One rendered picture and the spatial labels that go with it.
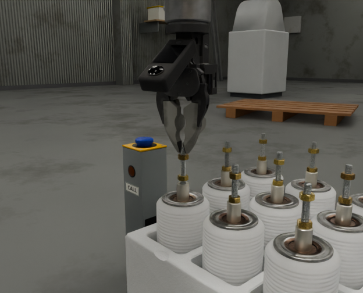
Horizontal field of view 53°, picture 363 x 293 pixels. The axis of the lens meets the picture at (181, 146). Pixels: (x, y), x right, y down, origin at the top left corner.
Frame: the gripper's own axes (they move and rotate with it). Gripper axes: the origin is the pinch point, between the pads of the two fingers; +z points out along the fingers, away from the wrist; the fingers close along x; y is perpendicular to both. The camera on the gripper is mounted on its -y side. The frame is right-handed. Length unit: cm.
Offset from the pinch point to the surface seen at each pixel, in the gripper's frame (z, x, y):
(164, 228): 13.9, 1.4, -3.8
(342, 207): 7.1, -25.9, 2.1
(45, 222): 35, 59, 21
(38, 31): -72, 544, 466
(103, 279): 34.9, 22.6, 4.4
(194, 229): 13.6, -3.6, -2.4
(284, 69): -5, 85, 503
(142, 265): 21.1, 4.9, -5.7
